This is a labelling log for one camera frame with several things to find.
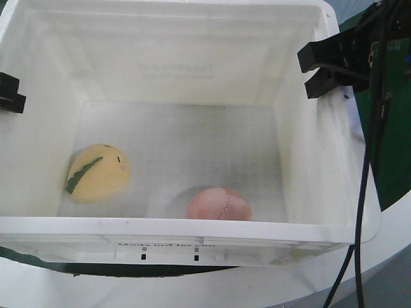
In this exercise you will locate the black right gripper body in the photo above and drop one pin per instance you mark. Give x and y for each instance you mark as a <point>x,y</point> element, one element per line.
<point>379,29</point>

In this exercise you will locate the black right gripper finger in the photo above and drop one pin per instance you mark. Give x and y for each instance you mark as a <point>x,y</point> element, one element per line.
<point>345,52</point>
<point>325,80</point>

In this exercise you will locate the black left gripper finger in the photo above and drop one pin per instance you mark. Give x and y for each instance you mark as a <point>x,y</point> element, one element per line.
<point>11,100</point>

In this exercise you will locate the yellow plush toy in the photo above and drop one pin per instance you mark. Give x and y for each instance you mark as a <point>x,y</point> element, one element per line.
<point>97,173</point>

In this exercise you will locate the white plastic tote box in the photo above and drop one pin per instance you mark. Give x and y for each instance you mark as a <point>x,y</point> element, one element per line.
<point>197,94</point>

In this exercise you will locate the pink plush toy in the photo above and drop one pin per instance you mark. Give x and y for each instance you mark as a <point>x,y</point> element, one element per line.
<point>219,203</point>

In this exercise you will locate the green right circuit board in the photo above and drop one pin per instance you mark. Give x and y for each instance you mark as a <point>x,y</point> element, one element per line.
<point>390,75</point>

